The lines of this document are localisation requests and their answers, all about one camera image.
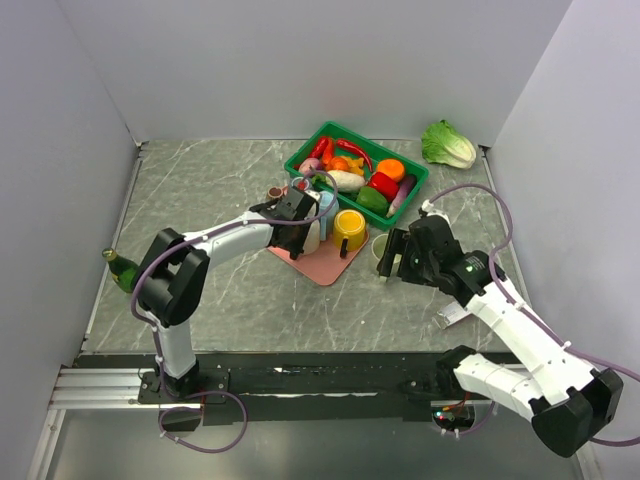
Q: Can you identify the light green mug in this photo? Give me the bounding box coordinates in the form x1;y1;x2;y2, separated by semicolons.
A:
370;233;401;275

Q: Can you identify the light blue mug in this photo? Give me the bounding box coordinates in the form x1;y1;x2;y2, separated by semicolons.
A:
311;191;339;241

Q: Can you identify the cream mug black handle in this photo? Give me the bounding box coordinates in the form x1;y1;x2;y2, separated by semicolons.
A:
301;220;321;256

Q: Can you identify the yellow mug black handle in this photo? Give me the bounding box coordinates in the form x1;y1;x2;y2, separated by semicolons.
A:
332;209;367;258

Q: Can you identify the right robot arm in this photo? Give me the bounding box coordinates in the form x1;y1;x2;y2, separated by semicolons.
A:
377;214;623;458

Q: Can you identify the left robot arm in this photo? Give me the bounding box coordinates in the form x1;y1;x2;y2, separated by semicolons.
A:
131;187;321;402

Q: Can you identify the dark blue-grey mug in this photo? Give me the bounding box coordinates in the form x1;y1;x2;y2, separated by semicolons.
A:
289;176;313;192

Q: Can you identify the brown striped cup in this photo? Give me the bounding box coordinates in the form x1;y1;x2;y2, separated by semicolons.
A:
266;187;287;201

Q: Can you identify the purple onion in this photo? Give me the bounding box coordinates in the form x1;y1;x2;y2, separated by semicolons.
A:
298;157;324;178

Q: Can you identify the green bell pepper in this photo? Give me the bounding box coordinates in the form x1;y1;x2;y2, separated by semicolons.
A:
356;186;389;217

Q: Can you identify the white radish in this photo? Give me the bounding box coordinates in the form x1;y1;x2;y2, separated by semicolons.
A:
327;170;366;193

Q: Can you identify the red bell pepper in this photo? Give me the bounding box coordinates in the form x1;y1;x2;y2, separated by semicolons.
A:
367;171;399;203

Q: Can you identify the red chili pepper pair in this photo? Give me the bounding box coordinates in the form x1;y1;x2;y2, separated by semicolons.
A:
309;136;335;166

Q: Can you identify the purple eggplant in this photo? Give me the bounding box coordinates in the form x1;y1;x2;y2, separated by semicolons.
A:
386;174;417;218

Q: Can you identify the white printed card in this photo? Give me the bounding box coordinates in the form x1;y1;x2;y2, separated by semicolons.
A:
436;302;470;329

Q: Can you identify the pink tray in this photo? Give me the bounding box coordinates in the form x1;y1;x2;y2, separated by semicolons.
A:
267;186;372;287

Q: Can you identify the orange yellow vegetable piece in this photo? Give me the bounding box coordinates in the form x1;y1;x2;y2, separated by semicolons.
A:
325;156;364;177

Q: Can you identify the orange fruit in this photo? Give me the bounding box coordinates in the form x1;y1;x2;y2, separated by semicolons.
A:
376;158;406;183

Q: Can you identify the green plastic basket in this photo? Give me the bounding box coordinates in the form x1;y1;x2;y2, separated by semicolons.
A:
284;121;429;231

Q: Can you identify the lettuce head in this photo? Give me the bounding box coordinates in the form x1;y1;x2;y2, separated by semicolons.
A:
421;120;477;170

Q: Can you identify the green glass bottle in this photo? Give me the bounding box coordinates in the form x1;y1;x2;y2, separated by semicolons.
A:
101;248;139;294

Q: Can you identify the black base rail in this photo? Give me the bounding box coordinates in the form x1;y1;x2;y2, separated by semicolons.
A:
138;352;480;426

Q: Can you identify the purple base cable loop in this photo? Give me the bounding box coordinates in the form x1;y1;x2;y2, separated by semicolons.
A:
158;390;250;455

